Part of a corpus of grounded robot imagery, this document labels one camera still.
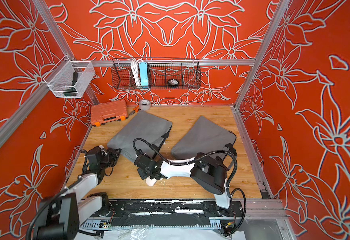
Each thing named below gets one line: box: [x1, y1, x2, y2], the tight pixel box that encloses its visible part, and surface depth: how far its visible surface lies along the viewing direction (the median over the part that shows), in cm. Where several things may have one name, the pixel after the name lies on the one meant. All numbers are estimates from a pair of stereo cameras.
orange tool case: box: [90, 100, 129, 127], surface depth 112 cm
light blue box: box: [139, 62, 149, 89], surface depth 91 cm
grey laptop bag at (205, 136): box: [171, 116, 237, 159], surface depth 96 cm
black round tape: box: [167, 78, 180, 86], surface depth 97 cm
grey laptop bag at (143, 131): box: [107, 110, 173, 163], surface depth 97 cm
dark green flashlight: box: [63, 72, 78, 97], surface depth 81 cm
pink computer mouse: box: [145, 175, 157, 187], surface depth 82 cm
